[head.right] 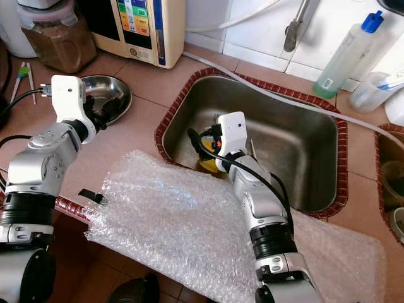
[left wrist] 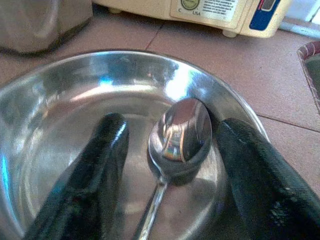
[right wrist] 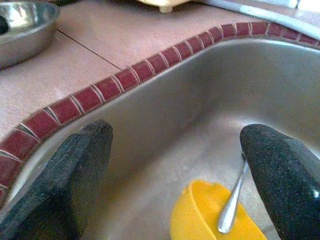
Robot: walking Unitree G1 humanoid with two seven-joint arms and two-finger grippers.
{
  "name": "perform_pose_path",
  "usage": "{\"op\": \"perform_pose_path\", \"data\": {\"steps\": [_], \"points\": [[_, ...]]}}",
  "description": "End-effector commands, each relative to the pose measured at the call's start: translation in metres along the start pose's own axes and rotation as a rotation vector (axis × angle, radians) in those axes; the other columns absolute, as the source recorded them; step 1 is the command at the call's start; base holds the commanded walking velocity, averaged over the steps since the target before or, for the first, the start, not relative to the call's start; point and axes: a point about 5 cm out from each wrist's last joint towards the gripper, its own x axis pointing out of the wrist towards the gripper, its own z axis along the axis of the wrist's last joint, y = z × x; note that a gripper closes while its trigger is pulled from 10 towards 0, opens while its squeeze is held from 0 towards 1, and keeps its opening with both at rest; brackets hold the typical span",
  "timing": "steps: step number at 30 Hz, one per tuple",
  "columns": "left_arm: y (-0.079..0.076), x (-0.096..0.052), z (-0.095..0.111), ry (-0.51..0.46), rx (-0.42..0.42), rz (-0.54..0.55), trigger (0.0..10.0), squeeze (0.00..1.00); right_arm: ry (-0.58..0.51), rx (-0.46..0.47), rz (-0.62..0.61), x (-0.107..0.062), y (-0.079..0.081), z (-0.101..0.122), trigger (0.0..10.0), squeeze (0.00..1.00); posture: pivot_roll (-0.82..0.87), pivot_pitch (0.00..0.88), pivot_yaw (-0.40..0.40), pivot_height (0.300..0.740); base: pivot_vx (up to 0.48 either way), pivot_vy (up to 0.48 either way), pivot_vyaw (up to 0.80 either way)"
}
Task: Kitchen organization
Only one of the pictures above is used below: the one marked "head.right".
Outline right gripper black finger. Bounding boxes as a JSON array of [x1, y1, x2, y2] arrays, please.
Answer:
[[187, 128, 210, 158]]

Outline stainless steel bowl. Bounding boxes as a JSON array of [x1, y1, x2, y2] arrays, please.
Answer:
[[79, 74, 133, 125]]

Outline yellow plastic cup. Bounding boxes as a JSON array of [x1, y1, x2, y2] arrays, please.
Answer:
[[196, 157, 218, 172]]

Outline black clip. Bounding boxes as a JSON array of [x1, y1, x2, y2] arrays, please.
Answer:
[[79, 188, 107, 205]]

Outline clear jar brown contents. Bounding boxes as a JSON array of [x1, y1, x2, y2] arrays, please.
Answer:
[[19, 3, 80, 73]]

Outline chopsticks with green connector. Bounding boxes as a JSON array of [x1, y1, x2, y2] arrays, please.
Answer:
[[9, 61, 37, 105]]

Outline clear bubble wrap sheet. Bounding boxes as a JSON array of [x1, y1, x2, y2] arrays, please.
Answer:
[[85, 150, 386, 303]]

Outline cream blue water ionizer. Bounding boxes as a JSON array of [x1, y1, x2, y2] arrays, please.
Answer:
[[83, 0, 187, 69]]

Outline white countertop appliance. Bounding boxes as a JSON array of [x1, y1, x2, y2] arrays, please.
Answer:
[[18, 0, 73, 10]]

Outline white canister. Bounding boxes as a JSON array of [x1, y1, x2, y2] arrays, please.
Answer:
[[0, 0, 32, 57]]

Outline green dish soap bottle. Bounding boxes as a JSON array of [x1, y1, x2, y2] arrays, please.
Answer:
[[312, 9, 386, 100]]

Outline black robot foot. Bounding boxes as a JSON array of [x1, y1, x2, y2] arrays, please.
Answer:
[[106, 273, 160, 303]]

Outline clear plastic cup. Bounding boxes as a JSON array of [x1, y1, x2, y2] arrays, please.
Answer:
[[348, 71, 397, 114]]

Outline white bottle with label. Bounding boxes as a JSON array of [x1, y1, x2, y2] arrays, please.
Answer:
[[385, 88, 404, 127]]

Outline blue white toothbrush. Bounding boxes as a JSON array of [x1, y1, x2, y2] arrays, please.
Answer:
[[376, 74, 404, 90]]

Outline white cup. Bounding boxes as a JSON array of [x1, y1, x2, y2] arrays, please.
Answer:
[[393, 207, 404, 239]]

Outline dark glossy wok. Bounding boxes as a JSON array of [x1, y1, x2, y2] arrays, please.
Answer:
[[377, 0, 404, 16]]

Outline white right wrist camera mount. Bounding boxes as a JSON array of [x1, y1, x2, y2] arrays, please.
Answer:
[[217, 112, 247, 155]]

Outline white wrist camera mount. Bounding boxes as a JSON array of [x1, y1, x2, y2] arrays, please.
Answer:
[[50, 74, 95, 128], [217, 112, 247, 155]]

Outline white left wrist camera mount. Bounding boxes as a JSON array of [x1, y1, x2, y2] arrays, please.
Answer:
[[50, 74, 95, 128]]

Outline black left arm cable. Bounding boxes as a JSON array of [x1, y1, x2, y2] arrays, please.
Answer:
[[0, 85, 54, 193]]

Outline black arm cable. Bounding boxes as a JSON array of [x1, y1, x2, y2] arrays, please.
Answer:
[[199, 129, 296, 234], [0, 85, 54, 193]]

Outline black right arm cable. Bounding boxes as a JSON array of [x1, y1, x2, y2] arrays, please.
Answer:
[[199, 129, 296, 234]]

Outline grey white water hose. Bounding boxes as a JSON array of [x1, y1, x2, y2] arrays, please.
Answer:
[[182, 50, 404, 149]]

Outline white wall tube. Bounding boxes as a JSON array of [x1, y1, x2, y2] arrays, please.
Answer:
[[186, 0, 285, 33]]

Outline grey wall faucet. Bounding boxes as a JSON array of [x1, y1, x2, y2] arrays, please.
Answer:
[[283, 0, 313, 52]]

